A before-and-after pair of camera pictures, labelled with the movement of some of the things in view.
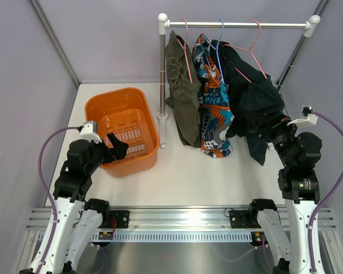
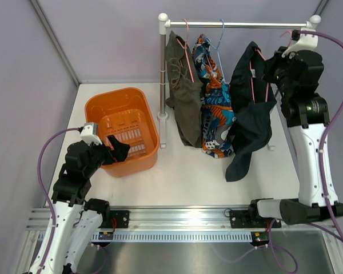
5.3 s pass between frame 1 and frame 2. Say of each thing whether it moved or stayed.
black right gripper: moved
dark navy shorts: moved
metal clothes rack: stayed
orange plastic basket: stayed
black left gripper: stayed
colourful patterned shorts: stayed
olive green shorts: stayed
